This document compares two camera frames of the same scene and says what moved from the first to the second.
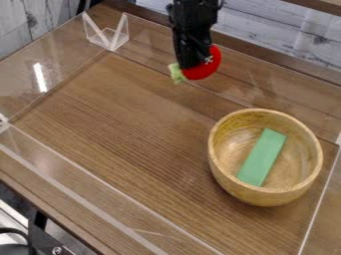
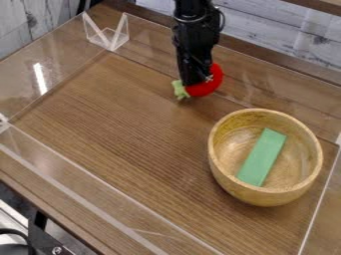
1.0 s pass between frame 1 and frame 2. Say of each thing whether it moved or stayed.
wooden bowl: stayed
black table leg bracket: stayed
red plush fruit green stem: moved
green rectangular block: stayed
